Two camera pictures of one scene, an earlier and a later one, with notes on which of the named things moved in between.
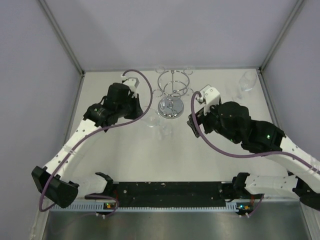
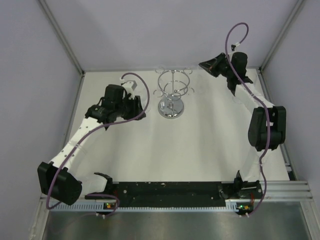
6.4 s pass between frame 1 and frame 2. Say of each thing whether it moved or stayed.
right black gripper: moved
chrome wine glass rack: stayed
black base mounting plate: stayed
